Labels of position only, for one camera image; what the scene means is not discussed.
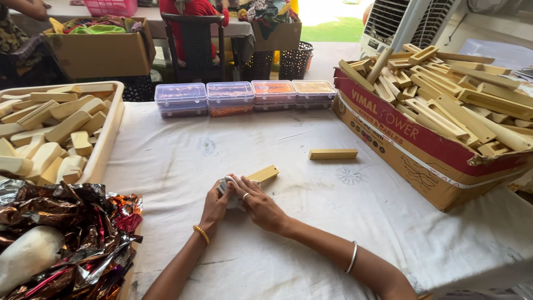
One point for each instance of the red and brown cardboard box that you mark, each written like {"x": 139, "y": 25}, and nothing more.
{"x": 416, "y": 146}

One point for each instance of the cream plastic tray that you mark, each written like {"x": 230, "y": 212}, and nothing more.
{"x": 106, "y": 137}

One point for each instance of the person's right fingers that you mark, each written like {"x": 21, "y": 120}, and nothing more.
{"x": 245, "y": 187}

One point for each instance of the heap of slotted wooden pieces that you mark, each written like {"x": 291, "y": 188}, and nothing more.
{"x": 449, "y": 96}

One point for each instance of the person's right hand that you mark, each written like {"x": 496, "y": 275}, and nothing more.
{"x": 262, "y": 208}

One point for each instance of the clear lidded plastic container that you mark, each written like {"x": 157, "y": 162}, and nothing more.
{"x": 314, "y": 91}
{"x": 230, "y": 96}
{"x": 181, "y": 98}
{"x": 274, "y": 93}

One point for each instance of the person's left fingers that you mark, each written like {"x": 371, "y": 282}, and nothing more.
{"x": 224, "y": 196}

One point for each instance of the heap of smooth wooden blocks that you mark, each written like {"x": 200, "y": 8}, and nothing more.
{"x": 54, "y": 125}

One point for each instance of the table with grey cover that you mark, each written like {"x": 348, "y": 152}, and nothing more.
{"x": 239, "y": 28}

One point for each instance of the white tablecloth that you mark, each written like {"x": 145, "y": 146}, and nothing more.
{"x": 291, "y": 137}

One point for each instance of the black mesh basket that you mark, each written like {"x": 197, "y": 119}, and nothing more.
{"x": 259, "y": 66}
{"x": 295, "y": 62}

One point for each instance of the silver bangle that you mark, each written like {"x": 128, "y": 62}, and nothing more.
{"x": 353, "y": 256}

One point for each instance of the pink plastic basket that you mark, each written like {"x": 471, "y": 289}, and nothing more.
{"x": 110, "y": 6}

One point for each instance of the white air cooler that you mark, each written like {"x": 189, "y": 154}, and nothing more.
{"x": 399, "y": 23}

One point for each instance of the pile of shiny foil wrappers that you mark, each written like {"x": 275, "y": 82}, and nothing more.
{"x": 83, "y": 221}

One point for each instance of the gold bangle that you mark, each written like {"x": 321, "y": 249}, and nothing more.
{"x": 202, "y": 234}

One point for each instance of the person's left hand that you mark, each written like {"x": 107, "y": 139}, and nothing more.
{"x": 212, "y": 208}

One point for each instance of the pale wooden block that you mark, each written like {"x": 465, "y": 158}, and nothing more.
{"x": 264, "y": 173}
{"x": 333, "y": 153}

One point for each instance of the small cardboard box of cloths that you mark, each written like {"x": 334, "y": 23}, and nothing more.
{"x": 277, "y": 35}

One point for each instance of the cardboard box of coloured cloths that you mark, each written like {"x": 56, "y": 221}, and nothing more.
{"x": 102, "y": 52}

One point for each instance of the dark wooden chair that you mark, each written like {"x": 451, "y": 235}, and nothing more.
{"x": 198, "y": 46}

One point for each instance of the white polishing cloth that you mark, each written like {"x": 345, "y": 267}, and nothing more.
{"x": 227, "y": 183}

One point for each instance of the white stuffed pouch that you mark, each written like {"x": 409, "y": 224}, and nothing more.
{"x": 25, "y": 256}

